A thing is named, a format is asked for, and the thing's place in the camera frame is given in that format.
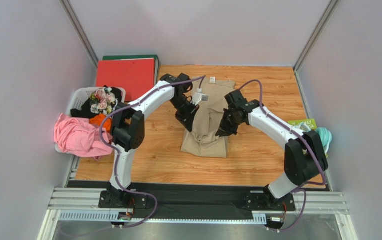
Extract beige t-shirt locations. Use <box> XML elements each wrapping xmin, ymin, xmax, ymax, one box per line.
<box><xmin>180</xmin><ymin>80</ymin><xmax>235</xmax><ymax>158</ymax></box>

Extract pink t-shirt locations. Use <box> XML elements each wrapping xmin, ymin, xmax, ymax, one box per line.
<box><xmin>53</xmin><ymin>113</ymin><xmax>113</xmax><ymax>159</ymax></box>

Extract green book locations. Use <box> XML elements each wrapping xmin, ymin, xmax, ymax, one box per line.
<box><xmin>288</xmin><ymin>118</ymin><xmax>328</xmax><ymax>157</ymax></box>

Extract teal cat-ear headphones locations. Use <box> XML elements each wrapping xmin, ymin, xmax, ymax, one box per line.
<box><xmin>315</xmin><ymin>127</ymin><xmax>332</xmax><ymax>153</ymax></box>

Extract green folder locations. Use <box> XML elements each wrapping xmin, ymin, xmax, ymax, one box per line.
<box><xmin>102</xmin><ymin>54</ymin><xmax>160</xmax><ymax>102</ymax></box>

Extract aluminium frame rail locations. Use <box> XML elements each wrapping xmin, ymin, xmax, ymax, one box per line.
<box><xmin>38</xmin><ymin>181</ymin><xmax>357</xmax><ymax>240</ymax></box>

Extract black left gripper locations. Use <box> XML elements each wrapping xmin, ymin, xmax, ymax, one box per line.
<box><xmin>169</xmin><ymin>95</ymin><xmax>199</xmax><ymax>133</ymax></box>

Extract white laundry basket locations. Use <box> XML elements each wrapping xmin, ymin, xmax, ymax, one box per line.
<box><xmin>54</xmin><ymin>87</ymin><xmax>126</xmax><ymax>153</ymax></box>

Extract black floral t-shirt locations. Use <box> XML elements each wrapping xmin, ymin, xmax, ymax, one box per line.
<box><xmin>70</xmin><ymin>86</ymin><xmax>121</xmax><ymax>119</ymax></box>

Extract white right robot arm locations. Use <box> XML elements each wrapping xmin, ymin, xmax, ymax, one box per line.
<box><xmin>216</xmin><ymin>90</ymin><xmax>328</xmax><ymax>207</ymax></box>

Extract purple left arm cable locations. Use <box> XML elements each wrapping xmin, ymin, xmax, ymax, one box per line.
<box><xmin>98</xmin><ymin>75</ymin><xmax>207</xmax><ymax>229</ymax></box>

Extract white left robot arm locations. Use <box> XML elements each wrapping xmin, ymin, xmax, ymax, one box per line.
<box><xmin>98</xmin><ymin>73</ymin><xmax>199</xmax><ymax>209</ymax></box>

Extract orange t-shirt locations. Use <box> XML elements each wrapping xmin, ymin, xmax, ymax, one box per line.
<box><xmin>89</xmin><ymin>114</ymin><xmax>112</xmax><ymax>132</ymax></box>

